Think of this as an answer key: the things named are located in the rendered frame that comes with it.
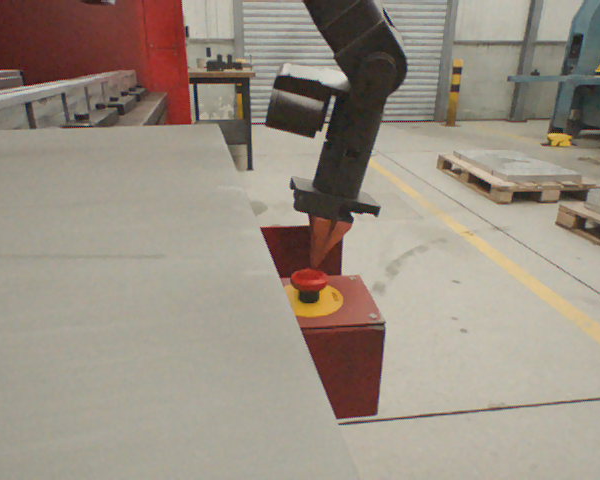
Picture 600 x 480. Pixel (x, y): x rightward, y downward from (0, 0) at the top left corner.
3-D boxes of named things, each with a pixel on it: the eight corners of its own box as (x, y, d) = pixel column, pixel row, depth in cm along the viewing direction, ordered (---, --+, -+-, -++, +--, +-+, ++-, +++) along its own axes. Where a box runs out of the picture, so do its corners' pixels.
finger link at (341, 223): (274, 248, 59) (292, 180, 56) (326, 258, 60) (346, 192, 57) (279, 270, 52) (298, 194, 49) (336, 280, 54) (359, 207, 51)
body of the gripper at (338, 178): (287, 189, 56) (302, 130, 53) (363, 206, 58) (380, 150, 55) (293, 204, 50) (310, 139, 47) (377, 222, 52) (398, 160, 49)
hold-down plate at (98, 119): (95, 140, 83) (92, 124, 82) (64, 141, 82) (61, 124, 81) (119, 120, 110) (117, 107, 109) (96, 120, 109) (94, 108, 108)
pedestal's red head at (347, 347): (378, 417, 48) (393, 266, 41) (228, 430, 46) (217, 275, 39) (339, 317, 66) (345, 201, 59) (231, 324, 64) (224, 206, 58)
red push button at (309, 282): (330, 312, 46) (332, 281, 44) (292, 315, 45) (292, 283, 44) (323, 293, 49) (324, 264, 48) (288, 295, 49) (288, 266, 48)
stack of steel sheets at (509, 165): (582, 180, 342) (584, 173, 340) (505, 182, 337) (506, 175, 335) (512, 154, 434) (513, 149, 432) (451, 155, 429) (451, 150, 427)
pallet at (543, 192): (598, 202, 339) (603, 184, 333) (497, 204, 332) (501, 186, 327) (512, 166, 449) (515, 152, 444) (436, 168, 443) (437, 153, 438)
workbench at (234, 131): (258, 171, 431) (253, -4, 374) (179, 173, 423) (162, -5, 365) (250, 139, 596) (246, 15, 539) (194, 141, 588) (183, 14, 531)
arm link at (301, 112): (402, 61, 41) (396, 34, 47) (282, 29, 40) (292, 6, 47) (361, 169, 49) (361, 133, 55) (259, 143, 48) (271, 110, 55)
